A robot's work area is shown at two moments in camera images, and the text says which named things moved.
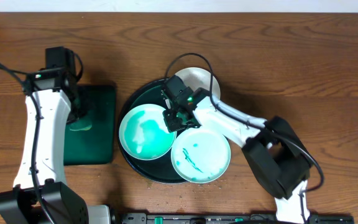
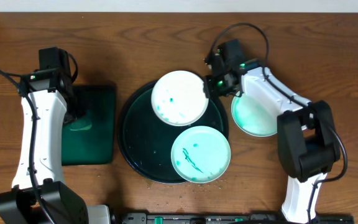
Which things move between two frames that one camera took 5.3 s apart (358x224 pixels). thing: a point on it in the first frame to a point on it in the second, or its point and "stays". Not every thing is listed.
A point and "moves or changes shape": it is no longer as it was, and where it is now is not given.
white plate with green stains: x=197 y=77 moves or changes shape
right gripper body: x=174 y=121 to x=219 y=86
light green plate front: x=201 y=155 stays
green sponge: x=80 y=126 stays
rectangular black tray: x=96 y=145 stays
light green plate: x=144 y=133 to x=254 y=116
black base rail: x=228 y=218 stays
